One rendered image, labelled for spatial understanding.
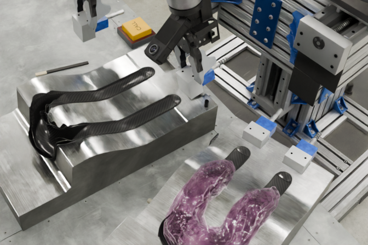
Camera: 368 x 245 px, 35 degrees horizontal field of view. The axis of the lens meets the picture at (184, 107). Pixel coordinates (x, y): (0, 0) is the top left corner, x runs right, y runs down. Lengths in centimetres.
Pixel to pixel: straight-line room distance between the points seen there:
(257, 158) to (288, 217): 17
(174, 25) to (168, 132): 24
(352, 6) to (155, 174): 61
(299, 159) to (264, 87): 82
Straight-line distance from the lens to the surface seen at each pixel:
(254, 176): 126
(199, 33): 122
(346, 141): 225
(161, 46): 120
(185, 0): 116
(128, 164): 128
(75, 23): 146
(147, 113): 132
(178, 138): 133
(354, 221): 231
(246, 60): 244
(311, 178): 129
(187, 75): 132
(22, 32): 167
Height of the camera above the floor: 188
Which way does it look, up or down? 49 degrees down
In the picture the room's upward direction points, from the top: 5 degrees clockwise
